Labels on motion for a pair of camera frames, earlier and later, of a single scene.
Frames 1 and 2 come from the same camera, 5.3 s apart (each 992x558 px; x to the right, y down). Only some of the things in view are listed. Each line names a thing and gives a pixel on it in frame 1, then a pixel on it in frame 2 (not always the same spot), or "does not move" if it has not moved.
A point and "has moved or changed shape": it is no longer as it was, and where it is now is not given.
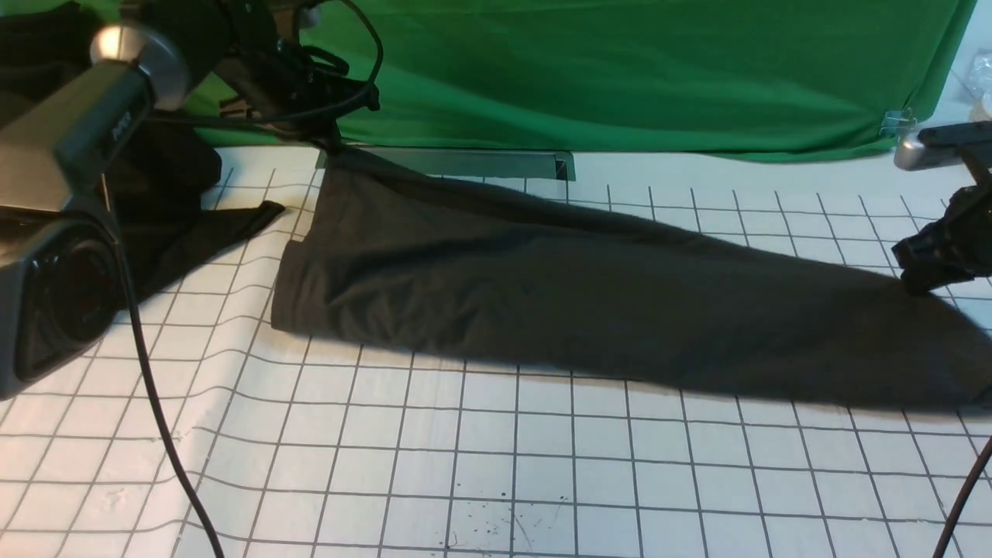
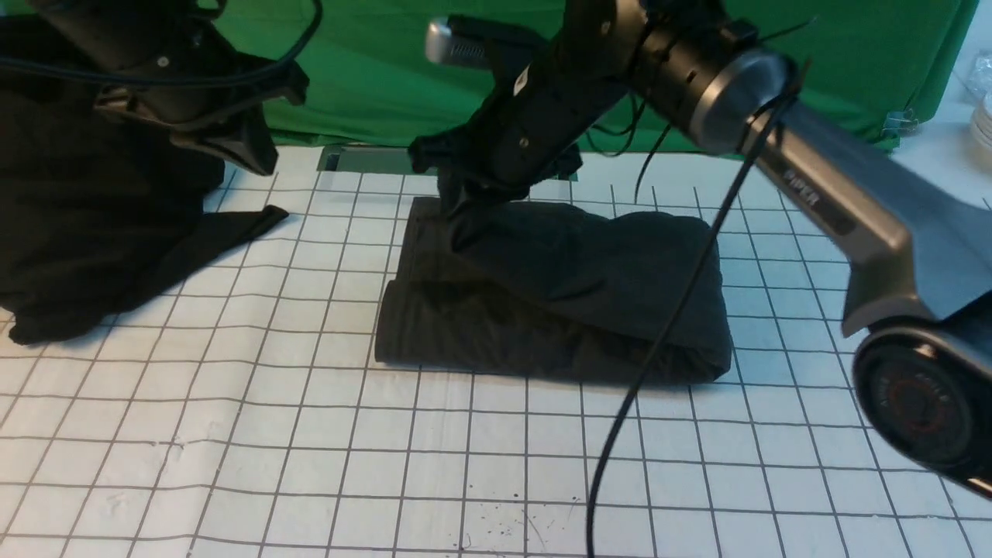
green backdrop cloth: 767,80 does not move
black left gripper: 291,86 → 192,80
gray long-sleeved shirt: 382,258 has moved or changed shape
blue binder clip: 897,123 does not move
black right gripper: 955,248 → 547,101
